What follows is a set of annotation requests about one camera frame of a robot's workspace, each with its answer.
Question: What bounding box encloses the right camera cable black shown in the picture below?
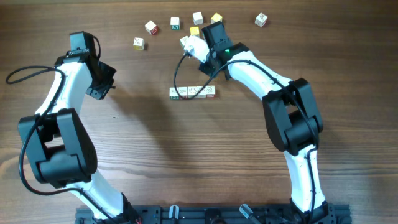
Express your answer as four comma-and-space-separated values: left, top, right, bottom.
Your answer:
173, 52, 320, 224

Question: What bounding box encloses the wooden block green letter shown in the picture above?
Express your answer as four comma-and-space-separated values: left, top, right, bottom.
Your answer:
170, 17, 180, 30

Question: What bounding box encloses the left camera cable black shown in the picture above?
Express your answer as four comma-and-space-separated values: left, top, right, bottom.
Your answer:
5, 65, 119, 224

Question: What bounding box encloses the wooden block green trim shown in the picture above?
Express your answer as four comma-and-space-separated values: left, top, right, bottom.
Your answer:
180, 36, 188, 49

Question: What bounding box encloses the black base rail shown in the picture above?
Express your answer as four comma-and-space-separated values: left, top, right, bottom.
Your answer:
75, 203, 353, 224

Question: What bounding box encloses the wooden block red trim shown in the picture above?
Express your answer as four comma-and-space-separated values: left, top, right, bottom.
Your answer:
169, 87, 179, 100

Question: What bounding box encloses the wooden block red edge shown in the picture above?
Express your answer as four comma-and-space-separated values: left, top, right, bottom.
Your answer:
206, 85, 216, 98

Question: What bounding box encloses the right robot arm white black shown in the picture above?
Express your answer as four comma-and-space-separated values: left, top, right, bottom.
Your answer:
195, 22, 325, 217

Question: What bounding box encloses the wooden block red picture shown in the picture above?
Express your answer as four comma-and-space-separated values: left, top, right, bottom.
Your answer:
187, 86, 198, 98

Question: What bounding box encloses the camera cable black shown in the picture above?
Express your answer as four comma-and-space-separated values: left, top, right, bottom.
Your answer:
5, 65, 119, 224
173, 52, 320, 224

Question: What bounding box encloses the wooden block red side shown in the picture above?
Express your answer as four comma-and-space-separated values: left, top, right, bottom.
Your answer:
144, 21, 159, 35

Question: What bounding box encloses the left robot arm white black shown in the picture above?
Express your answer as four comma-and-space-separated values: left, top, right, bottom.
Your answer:
18, 31, 141, 223

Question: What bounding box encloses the plain wooden block top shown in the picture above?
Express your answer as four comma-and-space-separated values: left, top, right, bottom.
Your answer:
192, 12, 203, 25

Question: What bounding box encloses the wooden block yellow side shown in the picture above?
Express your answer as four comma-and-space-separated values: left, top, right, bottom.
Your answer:
133, 37, 145, 50

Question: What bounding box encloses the wooden block red bottom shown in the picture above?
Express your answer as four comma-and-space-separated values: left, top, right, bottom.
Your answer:
177, 87, 188, 99

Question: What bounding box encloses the small yellow letter block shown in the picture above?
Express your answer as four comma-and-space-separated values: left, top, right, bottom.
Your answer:
190, 27, 200, 37

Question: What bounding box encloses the wooden block picture top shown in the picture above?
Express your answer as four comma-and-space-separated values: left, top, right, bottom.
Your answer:
197, 86, 206, 98

